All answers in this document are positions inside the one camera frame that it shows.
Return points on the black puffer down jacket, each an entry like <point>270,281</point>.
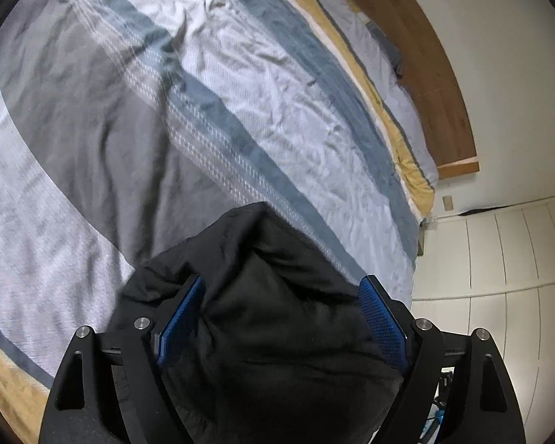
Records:
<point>281,352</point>

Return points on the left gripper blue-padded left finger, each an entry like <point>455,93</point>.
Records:
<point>175,320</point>

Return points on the wooden bed headboard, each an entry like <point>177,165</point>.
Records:
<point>431,82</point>

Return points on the beige wall switch plate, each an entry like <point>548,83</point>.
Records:
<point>448,204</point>

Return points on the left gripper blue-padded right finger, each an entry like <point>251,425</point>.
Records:
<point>384,326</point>

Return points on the grey blue pillow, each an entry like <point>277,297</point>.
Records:
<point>383,63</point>

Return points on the striped blue yellow duvet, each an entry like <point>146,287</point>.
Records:
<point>127,126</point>

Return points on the wooden bedside table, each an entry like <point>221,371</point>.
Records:
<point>428,224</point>

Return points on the white wardrobe doors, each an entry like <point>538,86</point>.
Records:
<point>496,270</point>

